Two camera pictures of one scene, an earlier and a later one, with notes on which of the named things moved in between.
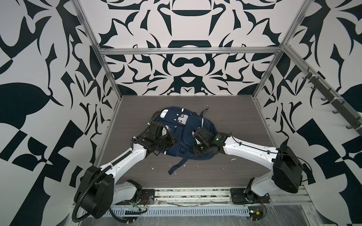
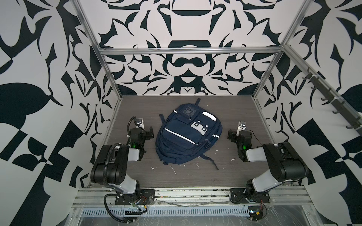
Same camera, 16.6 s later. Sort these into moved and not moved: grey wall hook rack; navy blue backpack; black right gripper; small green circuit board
Moved: black right gripper; navy blue backpack
Not moved: small green circuit board; grey wall hook rack
